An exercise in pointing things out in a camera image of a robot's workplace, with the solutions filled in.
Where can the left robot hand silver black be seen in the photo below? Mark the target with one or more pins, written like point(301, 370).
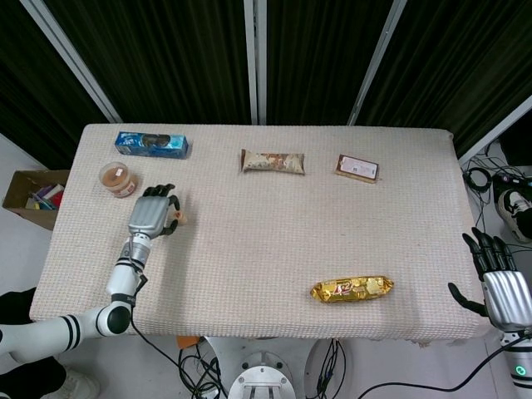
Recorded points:
point(147, 216)

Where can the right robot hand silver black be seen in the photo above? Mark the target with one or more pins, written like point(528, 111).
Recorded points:
point(505, 291)

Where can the wooden chess piece red character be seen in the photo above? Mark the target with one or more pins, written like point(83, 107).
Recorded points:
point(179, 215)

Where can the silver robot base column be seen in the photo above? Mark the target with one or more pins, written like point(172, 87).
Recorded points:
point(259, 378)

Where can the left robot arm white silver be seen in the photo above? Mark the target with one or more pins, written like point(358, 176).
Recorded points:
point(120, 282)

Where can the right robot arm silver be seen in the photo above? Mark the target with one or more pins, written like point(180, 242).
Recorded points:
point(519, 365)

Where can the clear plastic snack jar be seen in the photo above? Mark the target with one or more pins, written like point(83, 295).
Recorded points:
point(118, 180)

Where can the blue cookie box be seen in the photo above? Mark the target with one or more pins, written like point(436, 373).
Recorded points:
point(154, 144)

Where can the white black sneaker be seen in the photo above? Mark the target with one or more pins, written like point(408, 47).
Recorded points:
point(513, 212)

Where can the colourful items in cardboard box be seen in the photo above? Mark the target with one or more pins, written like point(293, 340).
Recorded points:
point(45, 197)

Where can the beige waffle table cloth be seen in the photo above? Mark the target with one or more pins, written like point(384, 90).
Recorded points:
point(270, 232)

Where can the brown cardboard box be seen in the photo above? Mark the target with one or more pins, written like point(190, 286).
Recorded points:
point(18, 199)

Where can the beige brown snack bag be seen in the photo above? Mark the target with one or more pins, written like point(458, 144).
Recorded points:
point(272, 162)

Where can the gold foil biscuit package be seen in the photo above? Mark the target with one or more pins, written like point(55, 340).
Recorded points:
point(353, 289)

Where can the black curtain backdrop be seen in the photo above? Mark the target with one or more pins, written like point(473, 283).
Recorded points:
point(174, 54)

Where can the white shoe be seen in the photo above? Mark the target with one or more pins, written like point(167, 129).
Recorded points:
point(81, 384)

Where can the brown yellow flat box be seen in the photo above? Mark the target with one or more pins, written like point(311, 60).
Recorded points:
point(357, 168)

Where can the person's black trousers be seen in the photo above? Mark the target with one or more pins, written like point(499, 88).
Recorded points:
point(25, 378)

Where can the white metal frame post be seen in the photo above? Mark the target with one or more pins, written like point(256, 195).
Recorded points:
point(494, 129)
point(255, 62)
point(374, 62)
point(75, 62)

